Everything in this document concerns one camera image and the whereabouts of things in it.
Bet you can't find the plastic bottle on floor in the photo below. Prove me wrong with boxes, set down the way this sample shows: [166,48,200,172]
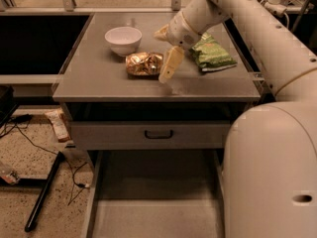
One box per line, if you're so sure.
[0,164,20,184]

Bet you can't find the white power strip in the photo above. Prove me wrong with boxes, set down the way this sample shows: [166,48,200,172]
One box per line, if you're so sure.
[264,0,286,17]

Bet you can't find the white ceramic bowl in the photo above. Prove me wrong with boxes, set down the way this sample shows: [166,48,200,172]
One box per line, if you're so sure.
[105,27,143,57]

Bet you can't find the grey drawer cabinet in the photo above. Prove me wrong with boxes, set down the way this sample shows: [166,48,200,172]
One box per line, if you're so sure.
[53,11,262,238]

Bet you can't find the brown snack package on floor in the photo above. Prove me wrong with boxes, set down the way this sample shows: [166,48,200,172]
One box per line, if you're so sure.
[46,109,70,142]

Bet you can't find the upper drawer with black handle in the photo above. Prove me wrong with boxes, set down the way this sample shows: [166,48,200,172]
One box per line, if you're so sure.
[70,121,230,150]

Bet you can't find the black stand leg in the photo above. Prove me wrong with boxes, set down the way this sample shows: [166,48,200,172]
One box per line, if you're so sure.
[24,152,64,232]

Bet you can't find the black floor cable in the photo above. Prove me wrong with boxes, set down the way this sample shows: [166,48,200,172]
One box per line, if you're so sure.
[0,116,91,206]

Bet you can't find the crushed orange can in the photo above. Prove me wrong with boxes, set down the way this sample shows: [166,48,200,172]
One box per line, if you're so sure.
[126,52,163,76]

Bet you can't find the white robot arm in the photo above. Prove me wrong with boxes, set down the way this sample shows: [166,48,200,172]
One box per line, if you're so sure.
[156,0,317,238]

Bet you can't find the green chip bag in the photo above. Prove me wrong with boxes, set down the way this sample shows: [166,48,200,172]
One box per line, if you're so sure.
[190,32,237,72]

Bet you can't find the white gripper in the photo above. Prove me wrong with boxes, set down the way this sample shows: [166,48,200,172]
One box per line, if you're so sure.
[154,12,200,83]

